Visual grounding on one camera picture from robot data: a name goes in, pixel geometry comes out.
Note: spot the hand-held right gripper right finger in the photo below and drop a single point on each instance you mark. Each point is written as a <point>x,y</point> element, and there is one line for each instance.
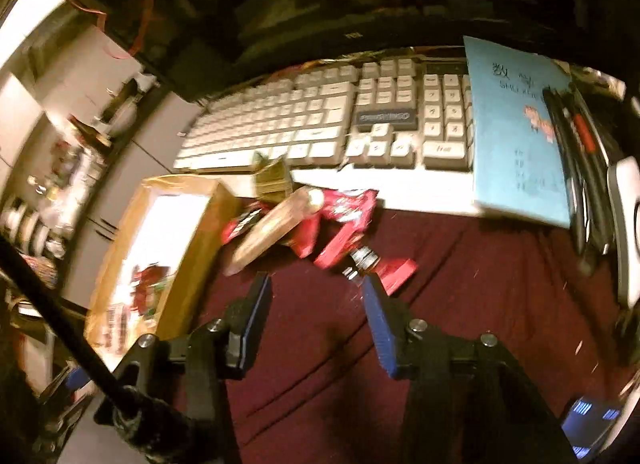
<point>380,330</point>

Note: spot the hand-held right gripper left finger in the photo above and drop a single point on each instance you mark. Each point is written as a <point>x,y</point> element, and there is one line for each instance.
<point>258,315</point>

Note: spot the red snack packet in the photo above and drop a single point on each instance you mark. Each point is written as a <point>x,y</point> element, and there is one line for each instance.
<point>345,206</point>
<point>372,264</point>
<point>150,289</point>

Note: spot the tan snack packet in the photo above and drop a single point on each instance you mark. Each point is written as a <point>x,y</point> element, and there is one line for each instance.
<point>272,231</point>

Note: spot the cardboard box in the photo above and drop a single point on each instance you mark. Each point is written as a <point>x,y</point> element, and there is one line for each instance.
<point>200,224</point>

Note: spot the green snack packet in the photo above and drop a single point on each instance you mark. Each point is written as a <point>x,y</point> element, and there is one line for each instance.
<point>272,181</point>

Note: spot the dark red cloth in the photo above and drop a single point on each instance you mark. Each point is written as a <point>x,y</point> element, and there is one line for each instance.
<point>480,294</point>

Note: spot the black rod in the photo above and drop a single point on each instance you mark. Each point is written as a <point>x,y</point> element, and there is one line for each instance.
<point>60,324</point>

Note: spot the white keyboard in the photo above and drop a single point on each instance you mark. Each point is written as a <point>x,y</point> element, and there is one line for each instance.
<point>310,113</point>

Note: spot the light blue booklet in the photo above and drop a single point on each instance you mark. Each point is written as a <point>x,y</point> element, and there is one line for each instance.
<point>515,153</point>

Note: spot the white jar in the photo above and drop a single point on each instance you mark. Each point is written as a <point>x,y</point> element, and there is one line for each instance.
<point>122,116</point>

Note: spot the cluttered bottles and jars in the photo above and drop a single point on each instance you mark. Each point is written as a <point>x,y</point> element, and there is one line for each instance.
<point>55,183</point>

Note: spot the white round device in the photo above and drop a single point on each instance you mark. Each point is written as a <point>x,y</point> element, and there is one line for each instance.
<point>625,224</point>

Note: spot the black and red pen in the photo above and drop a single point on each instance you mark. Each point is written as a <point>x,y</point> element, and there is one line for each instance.
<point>590,153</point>

